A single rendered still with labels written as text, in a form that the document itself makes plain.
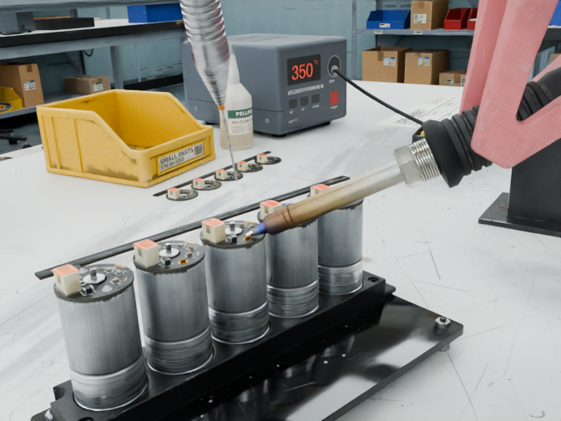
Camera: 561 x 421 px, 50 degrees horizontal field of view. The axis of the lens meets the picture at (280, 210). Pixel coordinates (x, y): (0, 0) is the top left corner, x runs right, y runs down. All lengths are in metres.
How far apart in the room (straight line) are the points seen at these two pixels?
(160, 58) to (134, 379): 6.12
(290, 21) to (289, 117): 5.14
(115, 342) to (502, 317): 0.18
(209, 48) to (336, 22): 5.34
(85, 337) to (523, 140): 0.15
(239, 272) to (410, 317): 0.09
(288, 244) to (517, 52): 0.11
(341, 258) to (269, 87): 0.38
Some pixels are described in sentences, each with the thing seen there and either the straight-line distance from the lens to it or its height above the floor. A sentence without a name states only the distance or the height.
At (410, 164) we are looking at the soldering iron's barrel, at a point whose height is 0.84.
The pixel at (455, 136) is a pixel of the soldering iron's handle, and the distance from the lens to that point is 0.21.
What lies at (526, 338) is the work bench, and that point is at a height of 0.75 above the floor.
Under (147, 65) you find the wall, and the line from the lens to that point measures 6.18.
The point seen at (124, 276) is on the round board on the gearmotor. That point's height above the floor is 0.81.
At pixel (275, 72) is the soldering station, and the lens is 0.61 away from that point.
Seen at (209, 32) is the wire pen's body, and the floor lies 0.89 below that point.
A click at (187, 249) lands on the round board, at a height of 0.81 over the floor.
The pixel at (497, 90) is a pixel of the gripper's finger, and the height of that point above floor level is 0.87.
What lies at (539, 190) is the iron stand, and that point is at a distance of 0.41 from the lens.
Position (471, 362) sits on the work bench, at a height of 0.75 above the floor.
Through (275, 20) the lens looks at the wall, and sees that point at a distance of 5.85.
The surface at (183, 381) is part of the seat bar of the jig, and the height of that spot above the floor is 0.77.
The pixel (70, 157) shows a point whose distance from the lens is 0.55.
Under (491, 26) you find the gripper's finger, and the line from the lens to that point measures 0.22.
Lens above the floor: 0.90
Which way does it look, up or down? 20 degrees down
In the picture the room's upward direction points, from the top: 2 degrees counter-clockwise
